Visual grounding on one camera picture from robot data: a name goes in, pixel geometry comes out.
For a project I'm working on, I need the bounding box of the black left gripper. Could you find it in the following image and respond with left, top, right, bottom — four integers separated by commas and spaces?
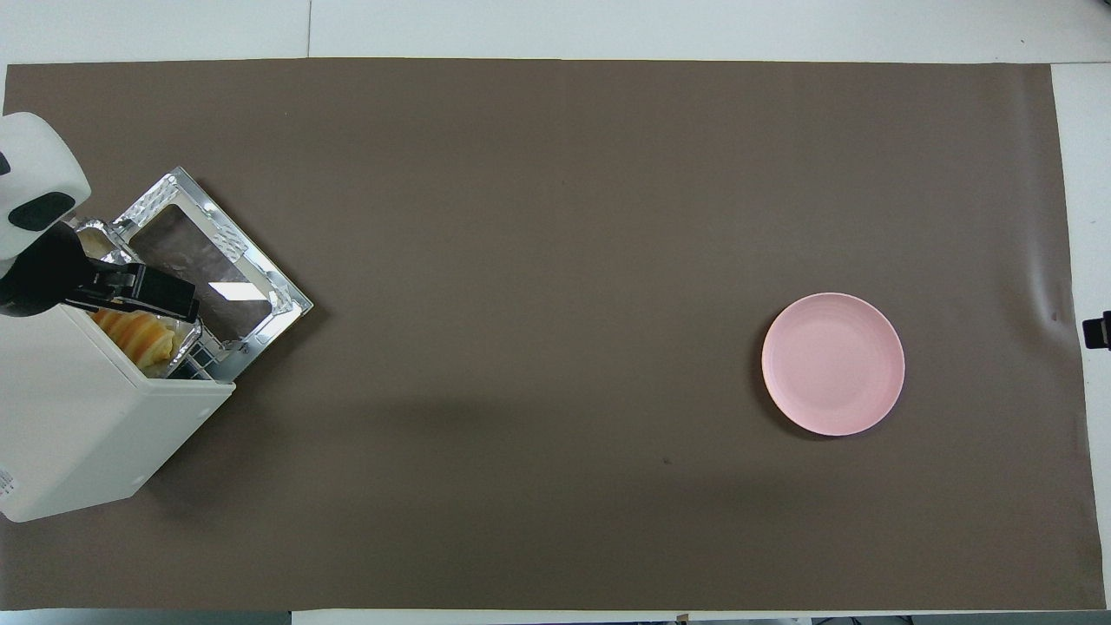
62, 259, 201, 324

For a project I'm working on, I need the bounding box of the yellow ridged bread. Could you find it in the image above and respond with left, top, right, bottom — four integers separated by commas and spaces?
90, 308, 180, 366

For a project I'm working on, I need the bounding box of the aluminium foil tray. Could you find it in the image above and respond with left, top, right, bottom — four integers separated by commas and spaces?
73, 218, 203, 379

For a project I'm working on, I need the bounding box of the glass oven door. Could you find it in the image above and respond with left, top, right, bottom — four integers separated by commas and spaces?
113, 166, 314, 384

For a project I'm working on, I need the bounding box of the metal oven rack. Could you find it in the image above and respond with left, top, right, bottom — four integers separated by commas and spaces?
176, 337, 220, 384

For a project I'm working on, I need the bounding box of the cream toaster oven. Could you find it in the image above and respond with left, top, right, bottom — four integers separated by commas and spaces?
0, 302, 236, 524

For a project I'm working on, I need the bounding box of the pink round plate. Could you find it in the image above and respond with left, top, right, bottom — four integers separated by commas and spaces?
761, 293, 906, 438

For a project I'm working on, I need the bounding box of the brown table mat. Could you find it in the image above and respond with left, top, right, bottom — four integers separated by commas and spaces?
0, 57, 1108, 614

